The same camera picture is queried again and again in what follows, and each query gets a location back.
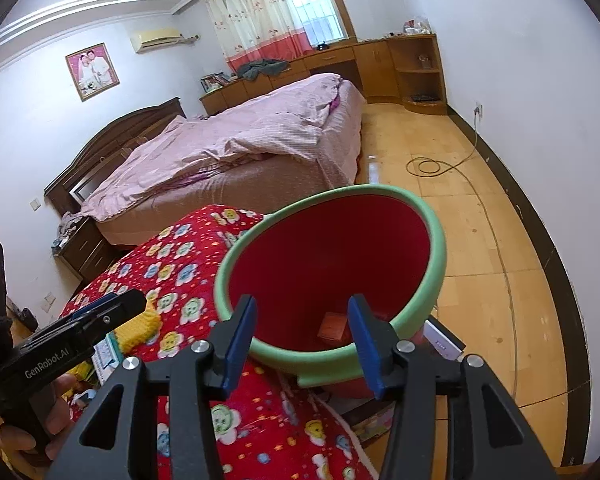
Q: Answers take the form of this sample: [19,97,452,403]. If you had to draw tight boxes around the orange cardboard box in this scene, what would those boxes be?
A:
[317,312,350,344]

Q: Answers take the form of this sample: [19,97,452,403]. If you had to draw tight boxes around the yellow foam fruit net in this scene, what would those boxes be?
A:
[114,304,161,356]

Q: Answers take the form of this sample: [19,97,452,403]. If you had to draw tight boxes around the white medicine box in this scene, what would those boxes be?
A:
[92,333,123,386]

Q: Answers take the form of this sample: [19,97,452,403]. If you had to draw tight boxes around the person's left hand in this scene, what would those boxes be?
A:
[0,373,76,460]

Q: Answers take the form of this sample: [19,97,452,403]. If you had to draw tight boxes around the red floral smiley quilt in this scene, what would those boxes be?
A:
[62,205,378,479]

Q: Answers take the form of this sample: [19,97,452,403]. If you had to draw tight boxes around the dark wooden nightstand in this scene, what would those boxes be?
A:
[55,218,118,284]

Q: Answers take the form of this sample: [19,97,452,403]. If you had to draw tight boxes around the red bin with green rim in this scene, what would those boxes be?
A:
[214,184,446,399]

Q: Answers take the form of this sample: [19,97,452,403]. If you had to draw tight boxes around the dark wooden bed headboard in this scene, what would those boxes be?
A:
[44,96,186,216]

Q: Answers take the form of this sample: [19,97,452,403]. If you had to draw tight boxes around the pink bed duvet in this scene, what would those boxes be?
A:
[80,73,366,223]

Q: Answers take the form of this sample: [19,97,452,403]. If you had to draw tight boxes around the books on desk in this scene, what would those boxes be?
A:
[200,72,230,93]

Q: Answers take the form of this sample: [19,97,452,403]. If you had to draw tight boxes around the dark clothes on desk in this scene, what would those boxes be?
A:
[236,58,289,81]

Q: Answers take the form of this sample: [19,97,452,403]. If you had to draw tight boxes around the long wooden desk cabinet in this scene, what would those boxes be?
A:
[200,40,402,115]

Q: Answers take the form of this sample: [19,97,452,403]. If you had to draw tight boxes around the framed wedding photo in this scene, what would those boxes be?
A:
[65,42,120,102]

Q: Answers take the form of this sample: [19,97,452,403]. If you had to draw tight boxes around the corner wooden shelf unit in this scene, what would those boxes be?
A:
[387,34,448,115]

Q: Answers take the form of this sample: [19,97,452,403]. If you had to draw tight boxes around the cream and red curtain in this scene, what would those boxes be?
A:
[204,0,313,72]

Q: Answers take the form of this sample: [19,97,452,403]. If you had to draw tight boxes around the window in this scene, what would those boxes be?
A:
[291,0,348,48]

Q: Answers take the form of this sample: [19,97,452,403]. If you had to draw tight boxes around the black cable coil on floor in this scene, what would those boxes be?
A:
[405,114,481,179]

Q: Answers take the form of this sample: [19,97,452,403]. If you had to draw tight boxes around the wall air conditioner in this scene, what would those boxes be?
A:
[130,28,185,53]

